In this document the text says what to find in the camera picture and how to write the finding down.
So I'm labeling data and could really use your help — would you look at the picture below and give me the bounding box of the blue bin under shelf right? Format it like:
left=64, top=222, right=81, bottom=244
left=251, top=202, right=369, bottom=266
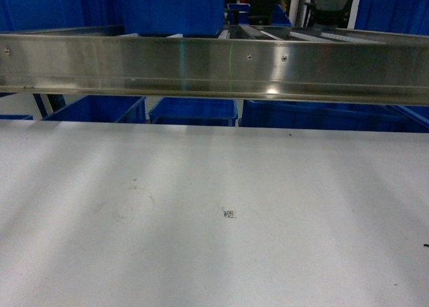
left=239, top=100, right=428, bottom=133

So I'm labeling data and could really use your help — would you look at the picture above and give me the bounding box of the blue bin under shelf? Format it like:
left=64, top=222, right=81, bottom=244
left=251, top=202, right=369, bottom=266
left=43, top=95, right=147, bottom=123
left=149, top=97, right=238, bottom=127
left=239, top=100, right=428, bottom=133

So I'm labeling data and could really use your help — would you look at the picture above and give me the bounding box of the blue bin under shelf middle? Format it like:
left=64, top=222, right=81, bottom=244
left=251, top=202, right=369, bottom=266
left=149, top=97, right=238, bottom=127

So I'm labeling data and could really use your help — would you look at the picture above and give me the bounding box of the blue bin under shelf left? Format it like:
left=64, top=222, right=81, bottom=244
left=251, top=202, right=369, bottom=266
left=43, top=95, right=147, bottom=123

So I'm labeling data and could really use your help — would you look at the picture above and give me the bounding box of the small QR code sticker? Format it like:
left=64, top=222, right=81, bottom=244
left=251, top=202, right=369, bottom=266
left=222, top=206, right=236, bottom=219

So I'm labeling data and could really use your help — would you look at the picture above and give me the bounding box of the large blue bin left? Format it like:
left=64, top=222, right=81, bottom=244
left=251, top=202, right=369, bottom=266
left=120, top=0, right=225, bottom=36

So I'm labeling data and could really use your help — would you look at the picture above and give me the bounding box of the large blue bin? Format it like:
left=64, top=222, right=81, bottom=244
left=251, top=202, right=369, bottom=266
left=355, top=0, right=428, bottom=36
left=120, top=0, right=225, bottom=36

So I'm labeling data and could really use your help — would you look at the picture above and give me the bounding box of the black mesh office chair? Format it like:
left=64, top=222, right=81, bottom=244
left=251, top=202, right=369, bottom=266
left=304, top=0, right=353, bottom=28

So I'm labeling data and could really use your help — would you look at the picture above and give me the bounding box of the large blue bin right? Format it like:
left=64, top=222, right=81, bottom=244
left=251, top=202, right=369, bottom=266
left=355, top=0, right=428, bottom=36

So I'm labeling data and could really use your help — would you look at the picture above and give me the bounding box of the stainless steel front shelf rail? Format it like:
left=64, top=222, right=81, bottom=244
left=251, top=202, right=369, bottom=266
left=1, top=25, right=428, bottom=105

